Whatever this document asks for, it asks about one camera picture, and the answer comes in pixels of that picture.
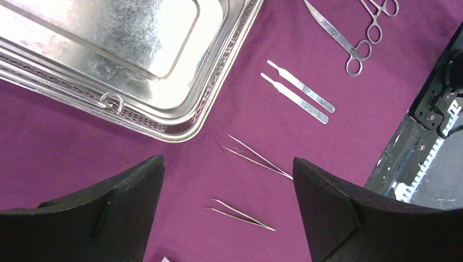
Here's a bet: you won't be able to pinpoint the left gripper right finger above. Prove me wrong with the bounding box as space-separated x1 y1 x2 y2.
292 157 462 261

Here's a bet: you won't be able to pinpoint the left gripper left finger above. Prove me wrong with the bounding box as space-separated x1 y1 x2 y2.
1 155 165 261

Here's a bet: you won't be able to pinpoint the steel tweezers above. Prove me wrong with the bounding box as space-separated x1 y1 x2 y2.
221 134 293 180
204 199 276 231

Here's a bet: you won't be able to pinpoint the purple cloth wrap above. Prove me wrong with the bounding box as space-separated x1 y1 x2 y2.
1 1 462 261

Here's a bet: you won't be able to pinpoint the steel instrument tray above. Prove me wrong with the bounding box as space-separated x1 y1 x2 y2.
1 1 262 142

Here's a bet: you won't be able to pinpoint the steel surgical scissors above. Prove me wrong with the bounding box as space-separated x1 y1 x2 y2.
304 0 372 77
359 0 400 44

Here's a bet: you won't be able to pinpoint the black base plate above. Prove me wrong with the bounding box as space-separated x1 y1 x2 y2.
364 26 462 204

